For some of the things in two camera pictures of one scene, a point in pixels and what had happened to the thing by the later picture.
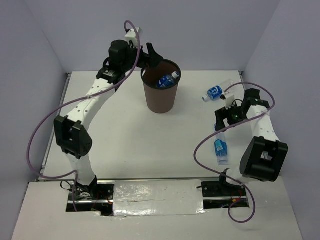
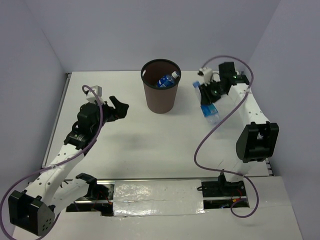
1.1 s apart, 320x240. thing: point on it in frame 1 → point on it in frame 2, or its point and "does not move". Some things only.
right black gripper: [221, 114] → [206, 97]
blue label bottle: [166, 80] does not move
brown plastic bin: [161, 100] does not move
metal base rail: [98, 194] does not move
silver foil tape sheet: [158, 197] does not move
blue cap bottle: [221, 148] → [209, 110]
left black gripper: [150, 60] → [119, 112]
